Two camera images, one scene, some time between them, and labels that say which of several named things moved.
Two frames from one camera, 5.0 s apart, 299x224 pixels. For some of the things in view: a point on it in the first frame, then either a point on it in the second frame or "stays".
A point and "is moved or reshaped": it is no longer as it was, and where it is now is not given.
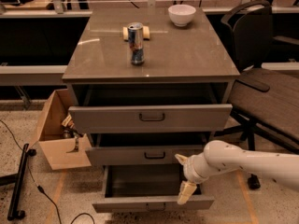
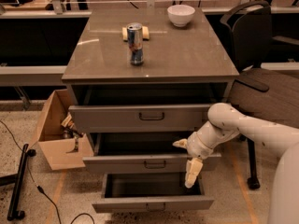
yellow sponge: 145,33 stays
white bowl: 181,14 stays
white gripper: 190,170 to 196,146
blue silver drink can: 135,34 stays
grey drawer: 140,155 is moved or reshaped
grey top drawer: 140,108 stays
